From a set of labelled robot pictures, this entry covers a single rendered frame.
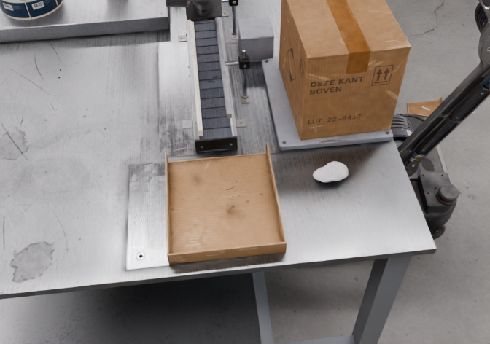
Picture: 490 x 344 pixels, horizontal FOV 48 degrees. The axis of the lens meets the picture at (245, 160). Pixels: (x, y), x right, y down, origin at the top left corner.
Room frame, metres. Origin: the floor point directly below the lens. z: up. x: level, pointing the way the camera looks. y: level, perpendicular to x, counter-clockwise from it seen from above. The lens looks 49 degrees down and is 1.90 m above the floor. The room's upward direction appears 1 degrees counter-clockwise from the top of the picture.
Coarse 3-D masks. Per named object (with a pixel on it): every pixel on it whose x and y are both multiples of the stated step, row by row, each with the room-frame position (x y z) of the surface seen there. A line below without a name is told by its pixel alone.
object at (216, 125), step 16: (208, 32) 1.41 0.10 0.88; (208, 48) 1.33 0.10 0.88; (208, 64) 1.26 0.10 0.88; (208, 80) 1.19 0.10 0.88; (208, 96) 1.12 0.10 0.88; (224, 96) 1.12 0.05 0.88; (208, 112) 1.06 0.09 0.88; (224, 112) 1.06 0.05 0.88; (208, 128) 1.00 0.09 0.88; (224, 128) 1.00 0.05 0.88
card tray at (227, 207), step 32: (192, 160) 0.93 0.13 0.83; (224, 160) 0.93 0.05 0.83; (256, 160) 0.93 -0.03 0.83; (192, 192) 0.83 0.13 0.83; (224, 192) 0.83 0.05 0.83; (256, 192) 0.82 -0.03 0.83; (192, 224) 0.73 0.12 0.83; (224, 224) 0.73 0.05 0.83; (256, 224) 0.73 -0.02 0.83; (192, 256) 0.64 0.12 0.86; (224, 256) 0.64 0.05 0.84
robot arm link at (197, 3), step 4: (188, 0) 1.28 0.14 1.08; (192, 0) 1.28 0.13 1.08; (196, 0) 1.28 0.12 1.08; (200, 0) 1.28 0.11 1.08; (204, 0) 1.28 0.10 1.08; (208, 0) 1.28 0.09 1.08; (212, 0) 1.29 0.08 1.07; (196, 4) 1.29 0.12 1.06; (200, 4) 1.27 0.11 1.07; (204, 4) 1.27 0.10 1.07; (208, 4) 1.28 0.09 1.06; (212, 4) 1.31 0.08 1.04; (200, 8) 1.29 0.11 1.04; (204, 8) 1.29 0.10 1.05; (208, 8) 1.30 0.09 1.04
